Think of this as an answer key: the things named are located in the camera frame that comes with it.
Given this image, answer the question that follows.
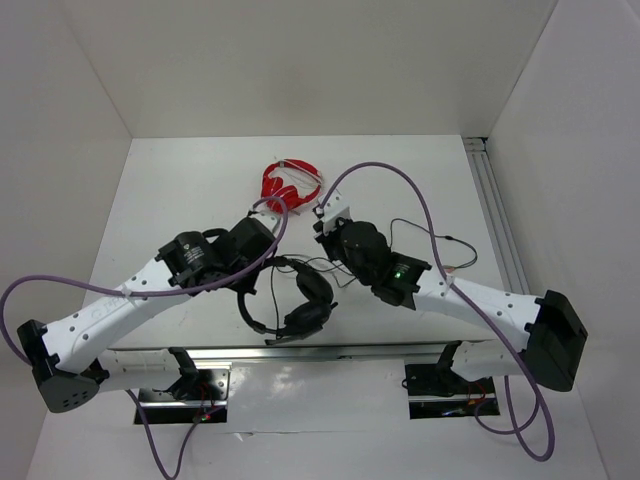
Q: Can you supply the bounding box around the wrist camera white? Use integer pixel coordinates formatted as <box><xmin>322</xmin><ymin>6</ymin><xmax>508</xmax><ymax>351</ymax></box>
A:
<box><xmin>248</xmin><ymin>210</ymin><xmax>281</xmax><ymax>231</ymax></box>
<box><xmin>313</xmin><ymin>192</ymin><xmax>351</xmax><ymax>235</ymax></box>

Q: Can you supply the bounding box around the thin black headset cable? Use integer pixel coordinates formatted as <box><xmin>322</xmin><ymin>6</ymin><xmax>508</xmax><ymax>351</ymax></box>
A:
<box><xmin>269</xmin><ymin>217</ymin><xmax>479</xmax><ymax>331</ymax></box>

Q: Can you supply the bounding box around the aluminium rail front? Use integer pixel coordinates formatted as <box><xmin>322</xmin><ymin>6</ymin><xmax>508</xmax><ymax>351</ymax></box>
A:
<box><xmin>107</xmin><ymin>342</ymin><xmax>461</xmax><ymax>365</ymax></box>

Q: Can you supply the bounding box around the purple cable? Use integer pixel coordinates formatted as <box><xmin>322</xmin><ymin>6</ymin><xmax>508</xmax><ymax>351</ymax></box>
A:
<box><xmin>0</xmin><ymin>198</ymin><xmax>289</xmax><ymax>479</ymax></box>
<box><xmin>319</xmin><ymin>162</ymin><xmax>557</xmax><ymax>461</ymax></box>

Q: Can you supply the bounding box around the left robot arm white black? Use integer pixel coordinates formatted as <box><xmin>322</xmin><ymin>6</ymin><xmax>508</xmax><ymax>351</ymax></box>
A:
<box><xmin>17</xmin><ymin>212</ymin><xmax>280</xmax><ymax>413</ymax></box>

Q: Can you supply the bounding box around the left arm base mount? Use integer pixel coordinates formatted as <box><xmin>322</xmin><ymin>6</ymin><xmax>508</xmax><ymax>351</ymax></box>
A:
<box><xmin>136</xmin><ymin>347</ymin><xmax>231</xmax><ymax>425</ymax></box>

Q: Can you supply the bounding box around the black headset with microphone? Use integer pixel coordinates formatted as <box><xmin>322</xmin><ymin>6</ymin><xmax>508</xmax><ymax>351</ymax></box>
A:
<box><xmin>233</xmin><ymin>256</ymin><xmax>338</xmax><ymax>346</ymax></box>

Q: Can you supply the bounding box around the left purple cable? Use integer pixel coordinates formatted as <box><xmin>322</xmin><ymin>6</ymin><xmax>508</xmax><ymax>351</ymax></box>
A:
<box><xmin>0</xmin><ymin>198</ymin><xmax>289</xmax><ymax>479</ymax></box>

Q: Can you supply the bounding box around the aluminium rail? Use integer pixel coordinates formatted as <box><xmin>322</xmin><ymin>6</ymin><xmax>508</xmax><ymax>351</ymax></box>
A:
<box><xmin>107</xmin><ymin>342</ymin><xmax>461</xmax><ymax>365</ymax></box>
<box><xmin>462</xmin><ymin>137</ymin><xmax>529</xmax><ymax>294</ymax></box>

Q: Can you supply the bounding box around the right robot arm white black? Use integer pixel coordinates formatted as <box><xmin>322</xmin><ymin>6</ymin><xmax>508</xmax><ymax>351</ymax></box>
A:
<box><xmin>313</xmin><ymin>218</ymin><xmax>588</xmax><ymax>392</ymax></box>

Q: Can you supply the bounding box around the aluminium rail right side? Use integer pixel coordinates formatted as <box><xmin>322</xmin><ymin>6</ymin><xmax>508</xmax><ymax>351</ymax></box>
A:
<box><xmin>462</xmin><ymin>137</ymin><xmax>529</xmax><ymax>294</ymax></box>

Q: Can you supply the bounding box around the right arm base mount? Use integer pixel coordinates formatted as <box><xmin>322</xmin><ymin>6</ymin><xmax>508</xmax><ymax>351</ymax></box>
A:
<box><xmin>401</xmin><ymin>364</ymin><xmax>500</xmax><ymax>420</ymax></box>

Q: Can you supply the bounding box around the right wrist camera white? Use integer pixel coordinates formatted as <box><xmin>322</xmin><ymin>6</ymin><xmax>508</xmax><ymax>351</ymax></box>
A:
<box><xmin>313</xmin><ymin>192</ymin><xmax>351</xmax><ymax>235</ymax></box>

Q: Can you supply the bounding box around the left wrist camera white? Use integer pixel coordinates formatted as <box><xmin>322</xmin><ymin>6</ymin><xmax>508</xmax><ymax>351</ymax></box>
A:
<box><xmin>248</xmin><ymin>210</ymin><xmax>281</xmax><ymax>231</ymax></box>

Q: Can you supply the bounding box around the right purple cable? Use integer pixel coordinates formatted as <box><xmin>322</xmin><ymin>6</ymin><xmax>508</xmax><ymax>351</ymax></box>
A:
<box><xmin>319</xmin><ymin>162</ymin><xmax>557</xmax><ymax>461</ymax></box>

